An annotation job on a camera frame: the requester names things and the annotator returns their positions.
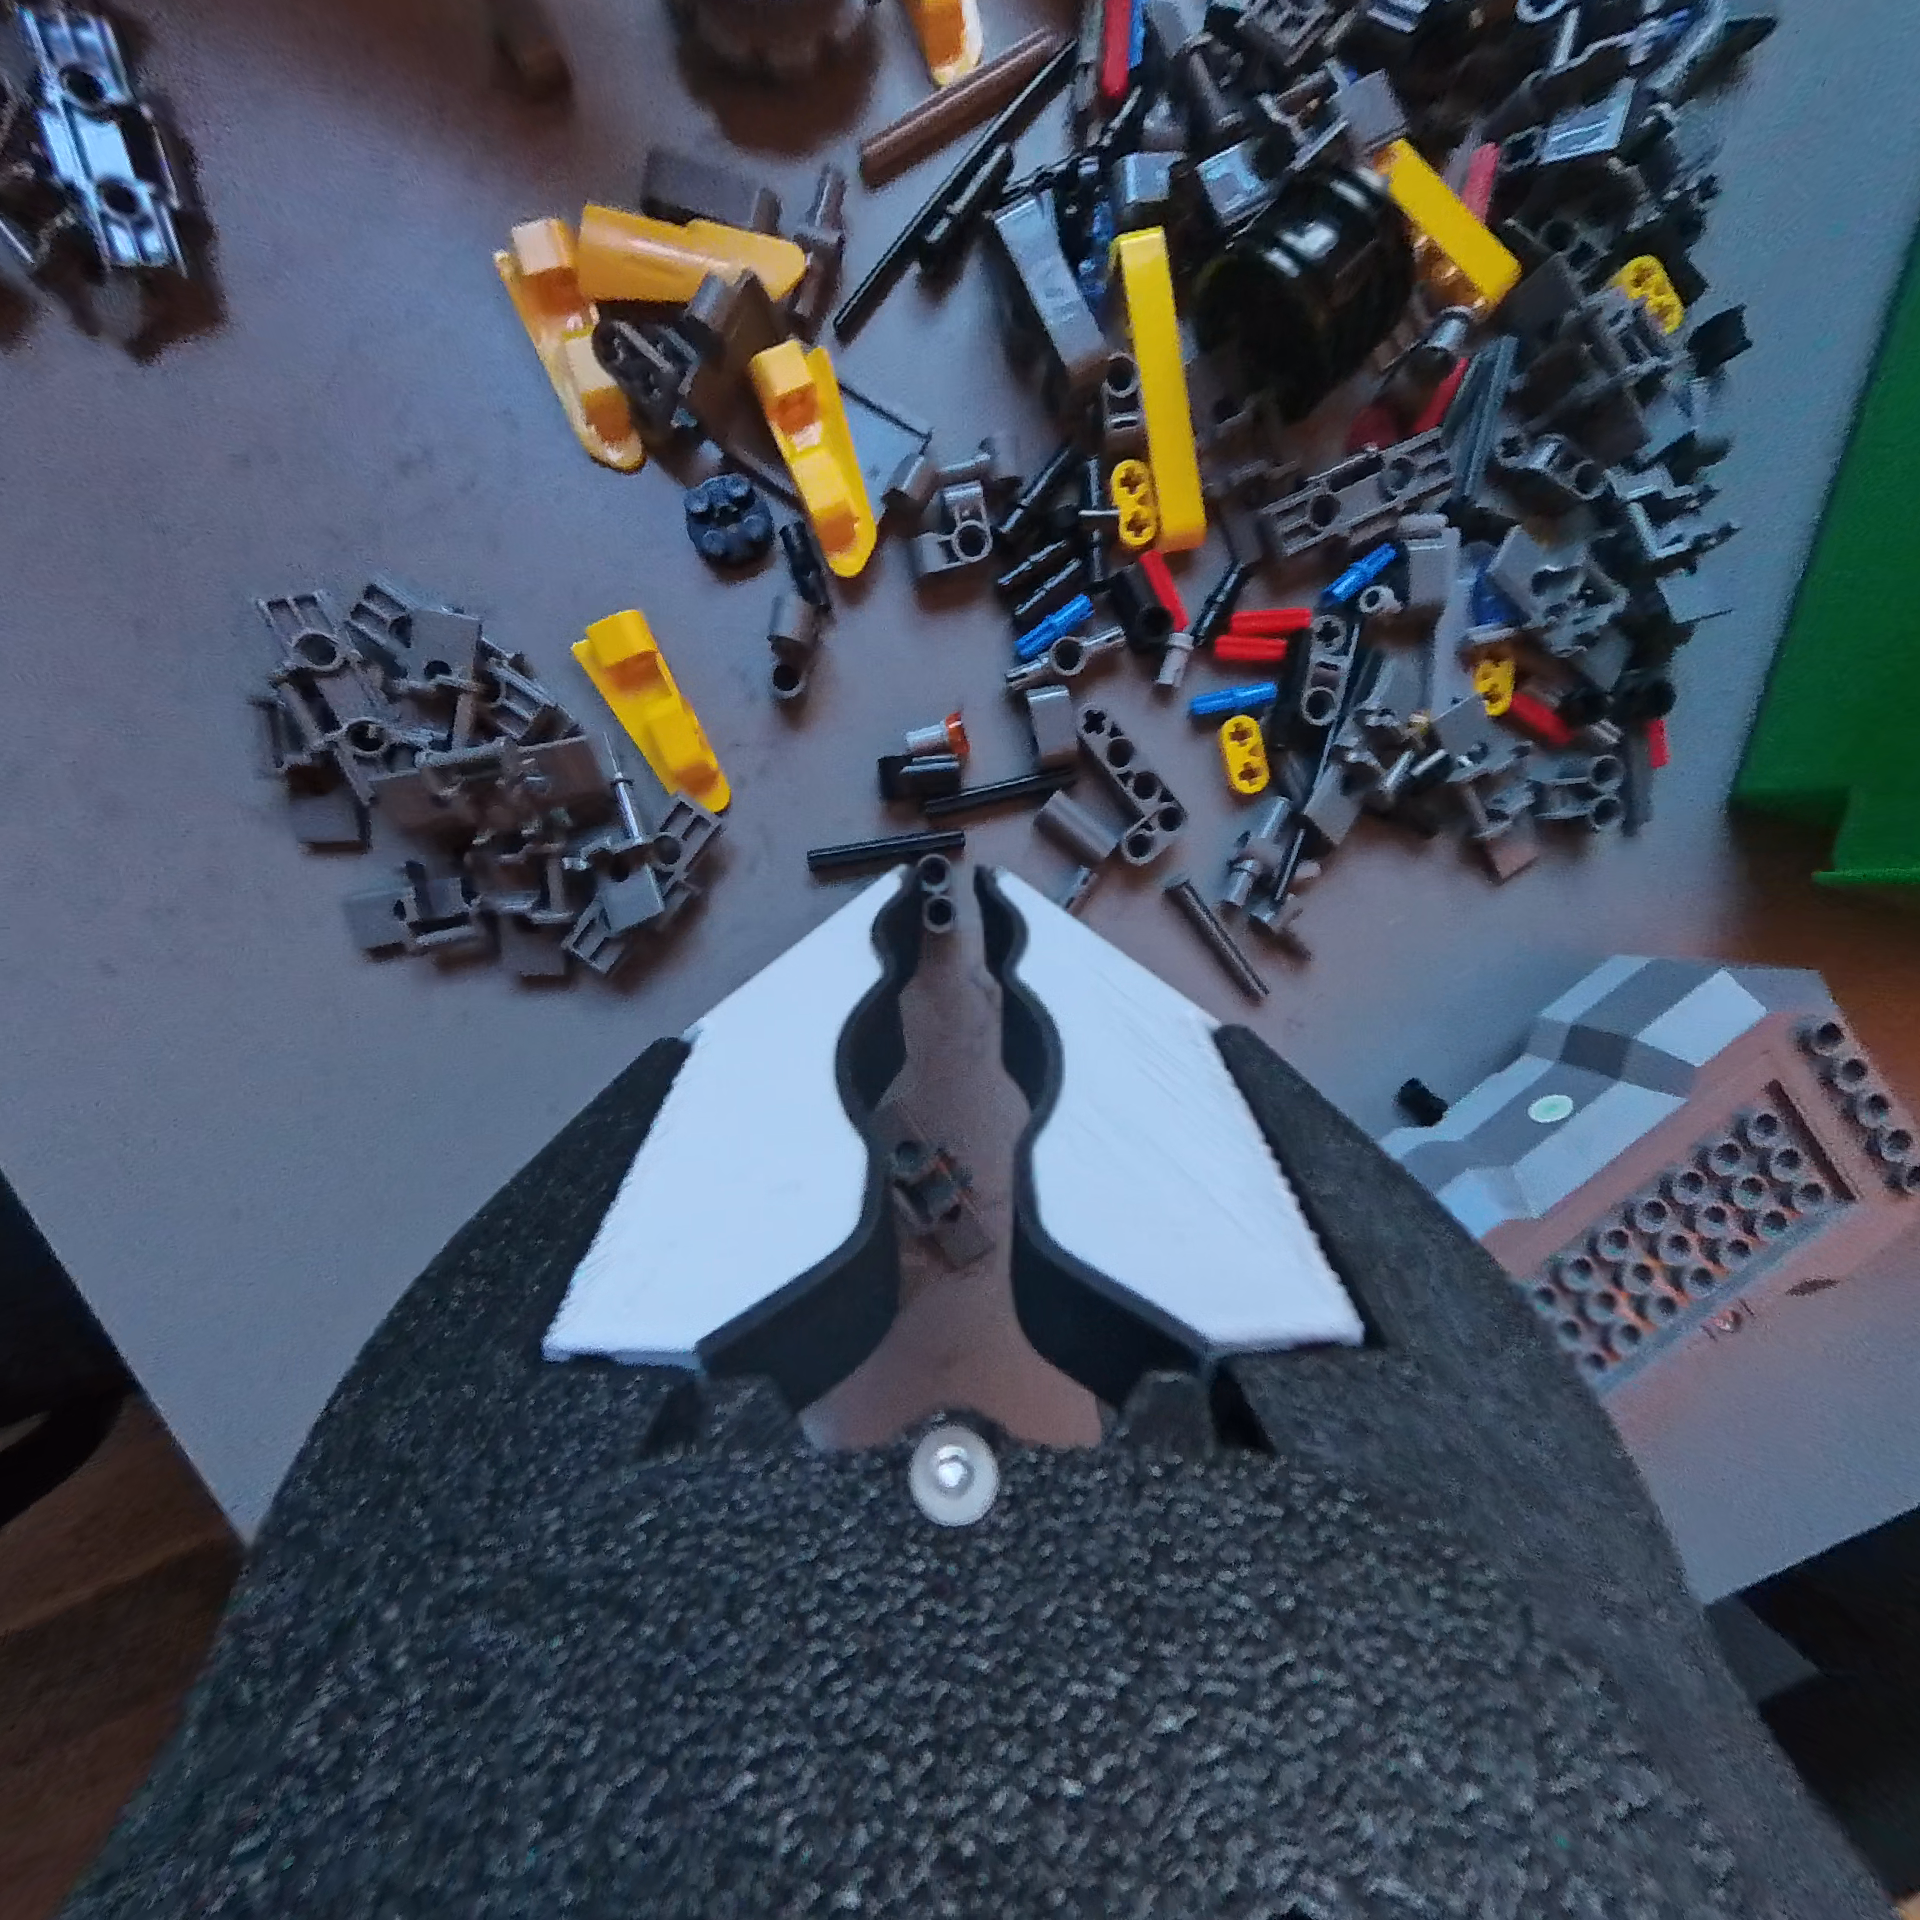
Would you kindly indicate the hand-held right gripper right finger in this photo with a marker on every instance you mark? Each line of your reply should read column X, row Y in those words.
column 1200, row 1186

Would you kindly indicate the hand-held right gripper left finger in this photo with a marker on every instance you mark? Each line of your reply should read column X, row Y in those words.
column 721, row 1200

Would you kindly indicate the small dark grey brick piece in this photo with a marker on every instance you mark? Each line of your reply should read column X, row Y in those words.
column 938, row 1195
column 940, row 892

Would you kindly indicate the pile of grey brick parts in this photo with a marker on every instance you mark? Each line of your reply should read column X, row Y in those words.
column 1440, row 451

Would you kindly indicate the yellow brick beam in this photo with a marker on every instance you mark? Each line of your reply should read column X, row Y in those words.
column 1161, row 391

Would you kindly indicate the grey desk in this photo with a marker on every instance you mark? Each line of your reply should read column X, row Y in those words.
column 300, row 1200

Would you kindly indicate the grey brick hub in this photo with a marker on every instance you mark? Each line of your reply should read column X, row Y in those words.
column 1620, row 1051

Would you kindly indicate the dark grey brick cluster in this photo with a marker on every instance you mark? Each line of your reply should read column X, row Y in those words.
column 451, row 780

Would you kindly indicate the yellow curved brick piece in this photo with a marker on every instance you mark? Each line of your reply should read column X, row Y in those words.
column 644, row 706

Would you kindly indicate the small black round piece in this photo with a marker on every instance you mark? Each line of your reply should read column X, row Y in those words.
column 730, row 525

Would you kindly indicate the small yellow brick piece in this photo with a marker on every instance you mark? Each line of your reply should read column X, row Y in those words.
column 817, row 451
column 949, row 37

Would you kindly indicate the green plastic bin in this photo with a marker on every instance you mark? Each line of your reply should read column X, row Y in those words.
column 1844, row 661

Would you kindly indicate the yellow pointed brick piece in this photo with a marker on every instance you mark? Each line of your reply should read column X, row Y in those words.
column 556, row 331

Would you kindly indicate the heap of black track links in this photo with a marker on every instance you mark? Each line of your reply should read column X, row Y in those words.
column 105, row 151

